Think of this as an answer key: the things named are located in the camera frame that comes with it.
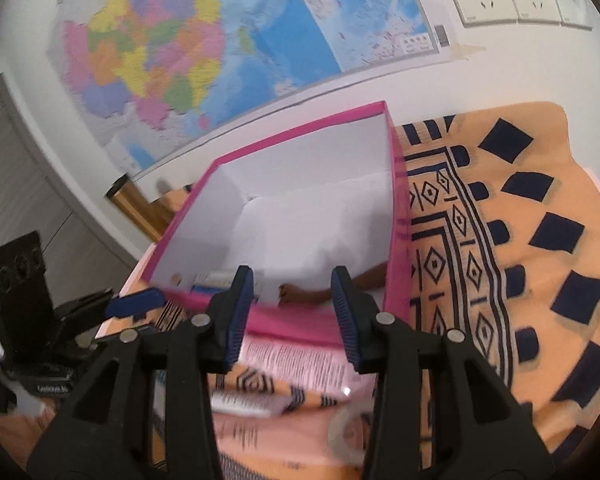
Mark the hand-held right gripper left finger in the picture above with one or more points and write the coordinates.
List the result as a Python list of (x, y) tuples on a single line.
[(240, 312)]

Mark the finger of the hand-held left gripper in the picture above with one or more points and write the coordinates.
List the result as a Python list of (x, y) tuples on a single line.
[(115, 334), (135, 302)]

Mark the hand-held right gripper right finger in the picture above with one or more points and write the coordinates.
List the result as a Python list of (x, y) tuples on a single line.
[(344, 317)]

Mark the large pink tube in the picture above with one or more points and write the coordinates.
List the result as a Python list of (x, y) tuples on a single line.
[(300, 365)]

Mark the white tube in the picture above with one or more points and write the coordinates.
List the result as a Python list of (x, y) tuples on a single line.
[(250, 402)]

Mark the pink cardboard box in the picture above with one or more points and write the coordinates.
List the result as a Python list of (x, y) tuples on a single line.
[(310, 220)]

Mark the white and blue carton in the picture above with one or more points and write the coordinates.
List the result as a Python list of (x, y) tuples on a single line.
[(212, 280)]

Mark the gold cylinder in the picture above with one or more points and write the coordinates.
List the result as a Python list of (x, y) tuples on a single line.
[(137, 205)]

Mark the clear tape roll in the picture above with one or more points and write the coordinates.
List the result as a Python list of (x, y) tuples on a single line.
[(347, 430)]

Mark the small pink printed tube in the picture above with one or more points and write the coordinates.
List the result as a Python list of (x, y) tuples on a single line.
[(237, 432)]

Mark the grey cabinet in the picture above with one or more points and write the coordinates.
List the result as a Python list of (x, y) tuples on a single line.
[(25, 185)]

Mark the orange patterned cloth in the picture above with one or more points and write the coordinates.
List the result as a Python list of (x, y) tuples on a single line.
[(505, 270)]

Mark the colourful wall map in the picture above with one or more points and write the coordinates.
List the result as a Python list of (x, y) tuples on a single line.
[(205, 50)]

